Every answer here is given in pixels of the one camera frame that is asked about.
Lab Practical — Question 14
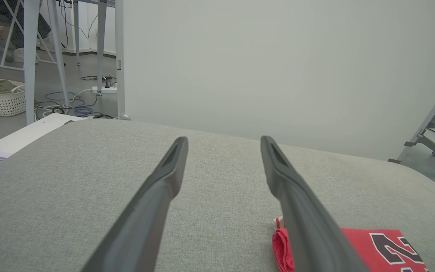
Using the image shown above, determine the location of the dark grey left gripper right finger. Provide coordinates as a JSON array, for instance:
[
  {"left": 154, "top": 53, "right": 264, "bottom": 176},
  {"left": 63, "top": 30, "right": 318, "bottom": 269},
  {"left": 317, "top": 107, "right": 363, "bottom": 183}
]
[{"left": 260, "top": 135, "right": 370, "bottom": 272}]

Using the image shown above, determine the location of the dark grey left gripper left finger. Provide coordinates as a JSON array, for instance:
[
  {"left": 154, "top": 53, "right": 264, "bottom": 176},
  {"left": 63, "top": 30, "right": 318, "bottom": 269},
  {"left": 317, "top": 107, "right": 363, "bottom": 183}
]
[{"left": 81, "top": 136, "right": 190, "bottom": 272}]

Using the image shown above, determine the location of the red and white basketball jersey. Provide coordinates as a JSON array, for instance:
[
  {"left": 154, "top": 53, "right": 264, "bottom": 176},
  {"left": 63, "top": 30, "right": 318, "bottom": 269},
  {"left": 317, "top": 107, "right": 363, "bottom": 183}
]
[{"left": 271, "top": 216, "right": 430, "bottom": 272}]

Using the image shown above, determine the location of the grey fabric sofa cushion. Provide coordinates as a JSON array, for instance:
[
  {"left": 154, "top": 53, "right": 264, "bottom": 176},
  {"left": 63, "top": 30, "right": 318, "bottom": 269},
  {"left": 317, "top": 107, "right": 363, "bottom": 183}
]
[{"left": 0, "top": 119, "right": 435, "bottom": 272}]

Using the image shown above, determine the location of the white box beside table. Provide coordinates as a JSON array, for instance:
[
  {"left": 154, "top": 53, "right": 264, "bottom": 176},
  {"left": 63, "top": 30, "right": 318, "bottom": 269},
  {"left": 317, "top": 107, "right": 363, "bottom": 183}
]
[{"left": 0, "top": 112, "right": 86, "bottom": 171}]

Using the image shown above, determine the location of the grey slanted panel support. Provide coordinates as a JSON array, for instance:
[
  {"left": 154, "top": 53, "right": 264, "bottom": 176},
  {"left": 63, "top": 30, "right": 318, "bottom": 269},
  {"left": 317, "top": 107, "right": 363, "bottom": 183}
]
[{"left": 387, "top": 69, "right": 435, "bottom": 164}]

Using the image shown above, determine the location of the white woven laundry basket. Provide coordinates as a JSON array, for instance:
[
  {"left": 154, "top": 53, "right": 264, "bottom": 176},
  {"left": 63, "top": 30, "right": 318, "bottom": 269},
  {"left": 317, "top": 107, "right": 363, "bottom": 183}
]
[{"left": 0, "top": 77, "right": 27, "bottom": 117}]

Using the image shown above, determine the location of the white panel edge post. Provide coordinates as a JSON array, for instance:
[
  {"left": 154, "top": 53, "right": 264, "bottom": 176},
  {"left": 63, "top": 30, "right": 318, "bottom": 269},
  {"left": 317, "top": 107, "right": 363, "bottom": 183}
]
[{"left": 114, "top": 0, "right": 131, "bottom": 121}]

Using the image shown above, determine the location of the white metal frame post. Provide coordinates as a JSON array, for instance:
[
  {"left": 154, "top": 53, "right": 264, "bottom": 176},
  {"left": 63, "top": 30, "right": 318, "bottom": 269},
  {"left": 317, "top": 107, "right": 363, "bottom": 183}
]
[
  {"left": 23, "top": 0, "right": 41, "bottom": 125},
  {"left": 96, "top": 0, "right": 107, "bottom": 96},
  {"left": 47, "top": 0, "right": 71, "bottom": 109}
]

